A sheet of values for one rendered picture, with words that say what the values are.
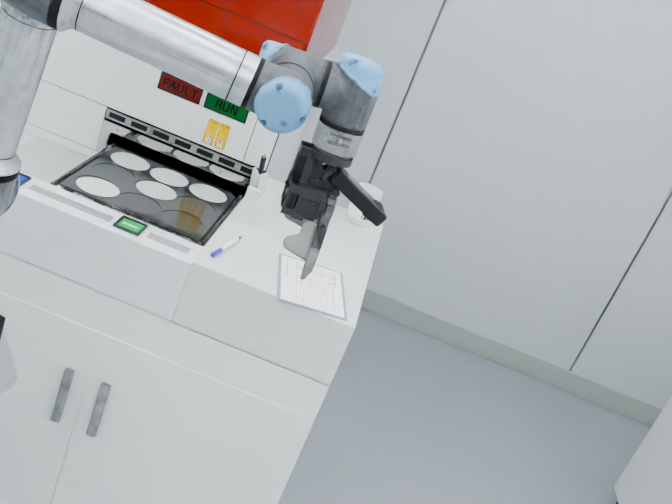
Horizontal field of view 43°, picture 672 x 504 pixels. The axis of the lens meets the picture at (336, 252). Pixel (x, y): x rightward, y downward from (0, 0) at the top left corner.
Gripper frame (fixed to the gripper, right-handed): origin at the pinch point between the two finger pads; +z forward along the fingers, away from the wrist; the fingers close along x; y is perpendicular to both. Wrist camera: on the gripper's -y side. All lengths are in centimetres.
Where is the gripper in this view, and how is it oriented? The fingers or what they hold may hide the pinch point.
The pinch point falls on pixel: (305, 262)
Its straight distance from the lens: 144.6
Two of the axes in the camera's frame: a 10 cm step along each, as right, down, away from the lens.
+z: -3.3, 8.7, 3.7
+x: 0.4, 4.1, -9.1
